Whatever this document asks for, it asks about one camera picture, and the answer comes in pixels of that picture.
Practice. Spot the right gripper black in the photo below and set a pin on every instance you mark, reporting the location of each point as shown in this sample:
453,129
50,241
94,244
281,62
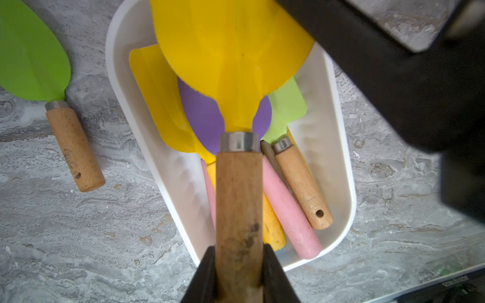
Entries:
433,99

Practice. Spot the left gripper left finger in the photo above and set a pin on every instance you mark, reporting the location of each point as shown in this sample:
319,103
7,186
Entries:
202,288

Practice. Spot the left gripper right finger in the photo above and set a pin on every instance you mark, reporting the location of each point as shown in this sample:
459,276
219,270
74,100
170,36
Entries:
276,286

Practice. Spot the green trowel wooden handle front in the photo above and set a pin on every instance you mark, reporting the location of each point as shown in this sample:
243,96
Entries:
288,105

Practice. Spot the green trowel wooden handle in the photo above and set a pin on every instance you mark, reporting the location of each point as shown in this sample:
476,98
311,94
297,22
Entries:
35,66
288,105

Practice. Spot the purple shovel pink handle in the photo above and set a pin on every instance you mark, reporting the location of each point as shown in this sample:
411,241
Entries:
210,192
282,217

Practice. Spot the yellow shovel blue-tipped handle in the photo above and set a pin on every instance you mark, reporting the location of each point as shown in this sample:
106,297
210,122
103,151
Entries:
159,87

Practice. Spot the yellow shovel wooden handle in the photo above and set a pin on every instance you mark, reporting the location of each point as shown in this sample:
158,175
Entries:
235,52

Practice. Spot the green trowel wooden handle back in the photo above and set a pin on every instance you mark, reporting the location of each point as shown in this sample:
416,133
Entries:
35,66

